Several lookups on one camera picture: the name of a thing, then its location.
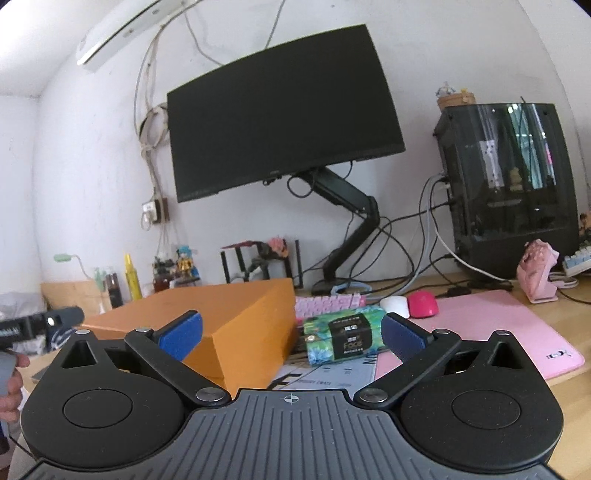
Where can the black router with antennas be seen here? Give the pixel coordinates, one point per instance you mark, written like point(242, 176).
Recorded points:
point(298, 263)

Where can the dark-haired figurine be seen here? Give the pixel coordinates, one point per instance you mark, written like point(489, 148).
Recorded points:
point(162, 266)

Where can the white computer mouse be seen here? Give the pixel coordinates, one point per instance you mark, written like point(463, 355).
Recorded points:
point(395, 305)

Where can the wicker basket with figurine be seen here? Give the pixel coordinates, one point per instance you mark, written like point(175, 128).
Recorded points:
point(455, 98)

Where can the wooden desktop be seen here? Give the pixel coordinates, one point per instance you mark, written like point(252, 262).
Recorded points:
point(568, 415)

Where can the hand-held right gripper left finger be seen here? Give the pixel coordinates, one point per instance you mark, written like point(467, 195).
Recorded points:
point(181, 334)

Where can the pink keyboard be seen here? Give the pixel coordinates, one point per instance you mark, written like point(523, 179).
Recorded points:
point(323, 304)

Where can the white wall socket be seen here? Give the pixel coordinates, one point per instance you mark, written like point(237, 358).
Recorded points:
point(152, 212)

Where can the plain cardboard box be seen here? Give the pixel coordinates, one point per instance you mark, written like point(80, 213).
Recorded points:
point(69, 297)

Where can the yellow liquid bottle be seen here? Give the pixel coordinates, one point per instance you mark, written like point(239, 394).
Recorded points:
point(134, 281)

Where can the pink mouse pad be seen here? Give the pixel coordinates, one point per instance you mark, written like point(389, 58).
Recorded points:
point(498, 323)

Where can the brown bottle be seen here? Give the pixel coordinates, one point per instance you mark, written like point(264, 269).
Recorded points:
point(162, 284)

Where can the blue and white keyboard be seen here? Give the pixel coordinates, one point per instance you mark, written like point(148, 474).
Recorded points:
point(579, 263)

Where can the black glass computer case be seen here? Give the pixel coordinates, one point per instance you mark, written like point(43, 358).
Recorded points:
point(508, 194)

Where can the pink computer mouse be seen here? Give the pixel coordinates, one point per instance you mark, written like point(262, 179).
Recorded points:
point(422, 304)

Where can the white air conditioner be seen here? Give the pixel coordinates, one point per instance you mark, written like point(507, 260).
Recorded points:
point(124, 32)

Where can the green floral tissue pack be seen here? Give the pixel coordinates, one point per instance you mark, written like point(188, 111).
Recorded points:
point(344, 334)

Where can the black cosmetic tube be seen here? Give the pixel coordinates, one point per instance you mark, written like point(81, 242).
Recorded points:
point(114, 290)

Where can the pink-haired figurine with sword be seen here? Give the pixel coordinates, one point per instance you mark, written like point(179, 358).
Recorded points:
point(277, 244)

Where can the pink cat-shaped stand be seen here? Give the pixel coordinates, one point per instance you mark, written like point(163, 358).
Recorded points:
point(535, 272)

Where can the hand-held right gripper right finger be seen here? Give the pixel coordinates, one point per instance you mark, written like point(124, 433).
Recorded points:
point(401, 337)

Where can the orange cardboard box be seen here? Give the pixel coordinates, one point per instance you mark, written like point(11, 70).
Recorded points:
point(240, 332)

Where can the white printed paper sheet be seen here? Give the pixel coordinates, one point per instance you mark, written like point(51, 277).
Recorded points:
point(332, 374)

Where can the person's left hand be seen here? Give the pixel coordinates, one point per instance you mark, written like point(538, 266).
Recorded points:
point(11, 399)

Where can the white plastic bag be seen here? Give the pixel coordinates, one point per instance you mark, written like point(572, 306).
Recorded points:
point(23, 304)

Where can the black curved monitor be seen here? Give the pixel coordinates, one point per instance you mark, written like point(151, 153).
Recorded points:
point(281, 115)

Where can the green gooseneck lamp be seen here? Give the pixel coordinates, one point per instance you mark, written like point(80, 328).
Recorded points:
point(62, 257)

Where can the blue-haired gold armour figurine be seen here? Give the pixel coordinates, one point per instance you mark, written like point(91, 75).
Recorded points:
point(187, 265)

